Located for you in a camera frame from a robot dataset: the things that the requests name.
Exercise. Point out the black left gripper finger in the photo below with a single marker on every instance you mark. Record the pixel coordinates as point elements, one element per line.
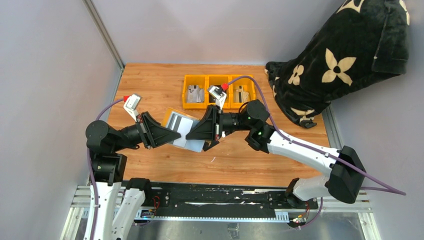
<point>165,136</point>
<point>154,127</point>

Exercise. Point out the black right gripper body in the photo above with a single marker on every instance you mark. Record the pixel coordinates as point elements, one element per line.
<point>217,118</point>

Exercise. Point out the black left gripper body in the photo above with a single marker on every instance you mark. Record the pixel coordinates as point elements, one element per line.
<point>144,129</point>

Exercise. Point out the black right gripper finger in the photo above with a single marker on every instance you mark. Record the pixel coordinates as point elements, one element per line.
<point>201,134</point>
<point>208,121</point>

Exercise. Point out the white striped credit card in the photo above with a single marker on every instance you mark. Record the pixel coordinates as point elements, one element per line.
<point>182,125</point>

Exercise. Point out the black credit card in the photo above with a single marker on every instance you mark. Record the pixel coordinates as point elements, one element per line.
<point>209,144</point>

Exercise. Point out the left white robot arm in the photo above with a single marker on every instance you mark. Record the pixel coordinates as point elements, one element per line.
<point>107,166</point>

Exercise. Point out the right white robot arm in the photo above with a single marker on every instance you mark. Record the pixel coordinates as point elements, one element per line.
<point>339,178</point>

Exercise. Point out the black cards in middle bin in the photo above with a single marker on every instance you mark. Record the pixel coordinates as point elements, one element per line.
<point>211,99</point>

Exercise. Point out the white cards in left bin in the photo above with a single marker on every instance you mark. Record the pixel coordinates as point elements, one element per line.
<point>195,94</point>

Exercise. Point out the beige cards in right bin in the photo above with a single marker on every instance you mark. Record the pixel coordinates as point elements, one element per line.
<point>241,94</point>

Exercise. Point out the middle yellow plastic bin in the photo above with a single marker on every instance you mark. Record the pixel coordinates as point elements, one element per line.
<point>218,80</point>

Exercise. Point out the yellow plastic bin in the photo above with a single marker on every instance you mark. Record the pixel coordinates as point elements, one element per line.
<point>249,85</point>
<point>196,79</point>
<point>218,80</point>

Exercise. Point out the right yellow plastic bin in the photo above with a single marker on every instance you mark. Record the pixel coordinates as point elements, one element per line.
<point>249,85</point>

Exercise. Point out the left yellow plastic bin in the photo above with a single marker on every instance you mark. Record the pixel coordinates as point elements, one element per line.
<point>196,79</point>

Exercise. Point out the black floral plush blanket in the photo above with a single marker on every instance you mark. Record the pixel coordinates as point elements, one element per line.
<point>363,43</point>

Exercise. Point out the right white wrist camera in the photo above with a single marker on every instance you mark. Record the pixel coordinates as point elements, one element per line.
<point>219,95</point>

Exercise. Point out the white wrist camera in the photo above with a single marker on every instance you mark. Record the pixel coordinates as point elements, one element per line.
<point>219,95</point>
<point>131,103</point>

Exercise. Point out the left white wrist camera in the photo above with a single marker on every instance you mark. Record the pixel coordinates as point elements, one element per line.
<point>131,103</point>

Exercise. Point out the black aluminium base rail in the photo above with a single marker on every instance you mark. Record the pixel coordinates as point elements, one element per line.
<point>220,203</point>

